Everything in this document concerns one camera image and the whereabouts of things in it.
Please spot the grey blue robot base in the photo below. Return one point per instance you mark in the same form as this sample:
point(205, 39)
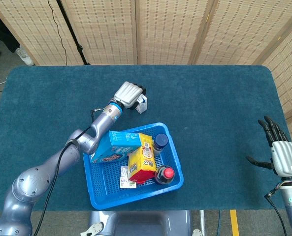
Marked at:
point(140, 223)

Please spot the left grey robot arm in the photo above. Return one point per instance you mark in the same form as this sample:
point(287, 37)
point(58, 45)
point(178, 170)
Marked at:
point(32, 182)

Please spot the white yogurt bottle blue cap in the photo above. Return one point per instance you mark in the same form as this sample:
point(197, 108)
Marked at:
point(161, 140)

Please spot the yellow floor tape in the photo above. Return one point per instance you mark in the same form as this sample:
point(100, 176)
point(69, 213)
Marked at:
point(234, 221)

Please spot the white metal pole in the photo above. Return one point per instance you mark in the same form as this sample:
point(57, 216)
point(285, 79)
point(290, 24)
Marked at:
point(202, 221)

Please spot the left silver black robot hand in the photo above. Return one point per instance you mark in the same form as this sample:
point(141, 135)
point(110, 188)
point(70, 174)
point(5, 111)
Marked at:
point(127, 94)

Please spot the white shoe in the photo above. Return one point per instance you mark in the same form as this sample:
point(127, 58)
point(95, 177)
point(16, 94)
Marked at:
point(25, 56)

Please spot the teal table cloth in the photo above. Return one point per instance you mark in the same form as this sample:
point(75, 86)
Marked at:
point(209, 98)

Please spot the small purple white carton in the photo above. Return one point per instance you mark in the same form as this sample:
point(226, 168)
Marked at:
point(123, 180)

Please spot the blue plastic mesh basket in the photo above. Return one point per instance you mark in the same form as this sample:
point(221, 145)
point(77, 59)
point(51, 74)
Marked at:
point(136, 196)

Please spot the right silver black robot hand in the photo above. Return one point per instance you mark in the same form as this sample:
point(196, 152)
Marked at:
point(286, 157)

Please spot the white blue milk carton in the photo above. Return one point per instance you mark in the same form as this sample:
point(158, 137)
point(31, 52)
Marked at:
point(142, 105)

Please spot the bamboo folding screen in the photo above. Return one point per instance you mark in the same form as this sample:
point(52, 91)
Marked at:
point(160, 29)
point(291, 73)

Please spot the cola bottle red cap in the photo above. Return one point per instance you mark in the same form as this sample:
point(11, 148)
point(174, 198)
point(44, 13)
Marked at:
point(169, 174)

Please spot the yellow red snack bag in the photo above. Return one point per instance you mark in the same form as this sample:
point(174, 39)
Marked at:
point(145, 162)

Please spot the black tripod pole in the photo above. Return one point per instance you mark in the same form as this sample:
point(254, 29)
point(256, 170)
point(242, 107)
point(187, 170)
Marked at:
point(72, 32)

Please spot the blue cookie box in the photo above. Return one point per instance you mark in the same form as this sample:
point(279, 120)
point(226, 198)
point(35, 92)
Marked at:
point(121, 140)

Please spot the person dark trouser leg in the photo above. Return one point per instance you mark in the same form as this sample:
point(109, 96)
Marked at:
point(3, 34)

